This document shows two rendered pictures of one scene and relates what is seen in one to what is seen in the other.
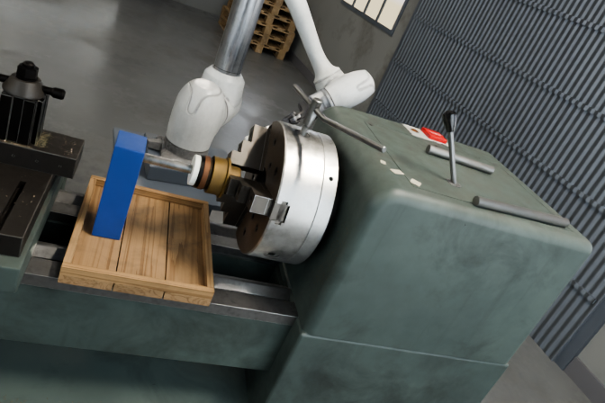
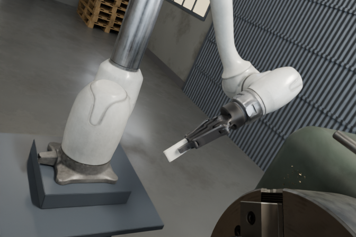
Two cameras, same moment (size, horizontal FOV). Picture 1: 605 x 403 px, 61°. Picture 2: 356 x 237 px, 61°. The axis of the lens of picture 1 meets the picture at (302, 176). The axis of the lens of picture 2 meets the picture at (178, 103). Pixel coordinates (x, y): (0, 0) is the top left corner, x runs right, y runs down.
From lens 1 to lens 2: 0.89 m
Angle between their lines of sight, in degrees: 9
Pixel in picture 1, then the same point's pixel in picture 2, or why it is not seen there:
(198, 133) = (103, 146)
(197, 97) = (101, 105)
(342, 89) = (274, 91)
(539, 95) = (324, 64)
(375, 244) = not seen: outside the picture
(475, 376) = not seen: outside the picture
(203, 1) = not seen: outside the picture
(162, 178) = (61, 204)
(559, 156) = (344, 108)
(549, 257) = not seen: outside the picture
